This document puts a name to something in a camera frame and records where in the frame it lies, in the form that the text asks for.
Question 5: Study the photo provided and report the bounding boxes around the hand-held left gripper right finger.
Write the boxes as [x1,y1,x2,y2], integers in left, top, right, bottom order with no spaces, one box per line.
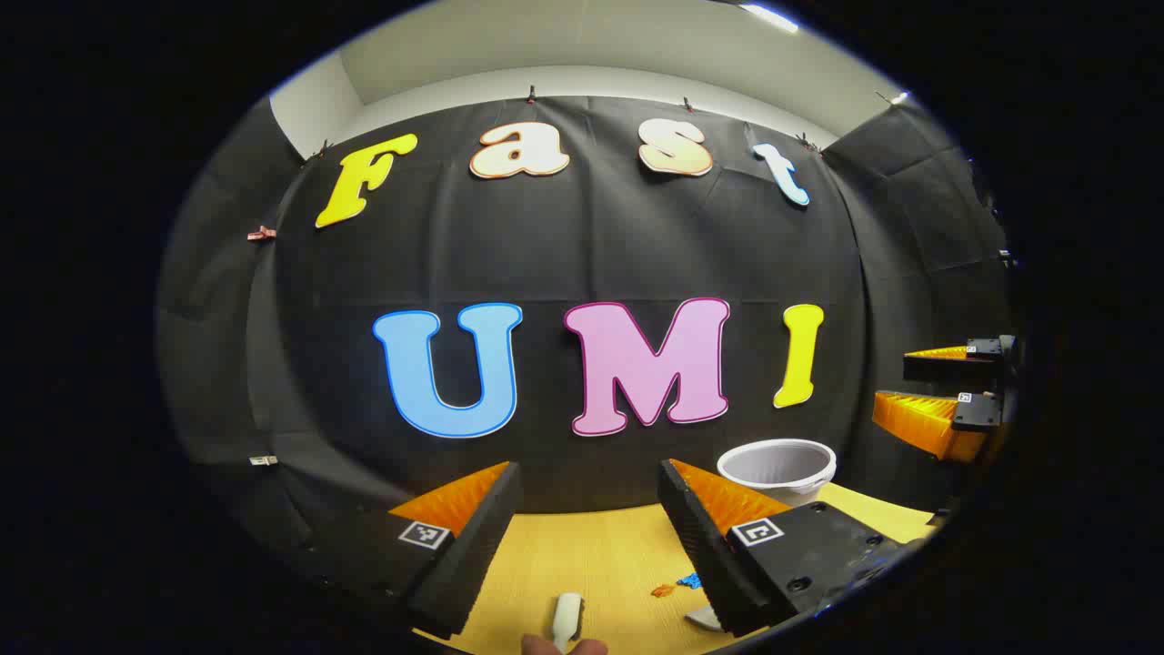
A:
[657,458,915,639]

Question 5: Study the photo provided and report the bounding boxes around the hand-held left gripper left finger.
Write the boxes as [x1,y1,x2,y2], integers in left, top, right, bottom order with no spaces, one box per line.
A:
[296,460,525,640]

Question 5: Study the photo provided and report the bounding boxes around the small white broom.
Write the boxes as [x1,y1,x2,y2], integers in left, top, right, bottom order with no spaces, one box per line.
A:
[552,592,584,654]

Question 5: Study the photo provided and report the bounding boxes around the white ribbed garbage bin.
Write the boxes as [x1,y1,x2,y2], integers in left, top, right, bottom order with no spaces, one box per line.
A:
[717,438,838,507]

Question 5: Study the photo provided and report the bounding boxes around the wooden desktop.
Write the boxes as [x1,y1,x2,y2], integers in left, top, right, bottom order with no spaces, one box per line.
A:
[414,482,938,655]

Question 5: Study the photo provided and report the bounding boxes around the black backdrop cloth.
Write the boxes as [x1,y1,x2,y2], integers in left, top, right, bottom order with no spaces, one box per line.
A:
[155,91,1019,583]

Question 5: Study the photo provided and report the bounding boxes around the ceiling light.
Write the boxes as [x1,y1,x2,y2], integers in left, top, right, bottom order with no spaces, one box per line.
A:
[738,3,801,34]

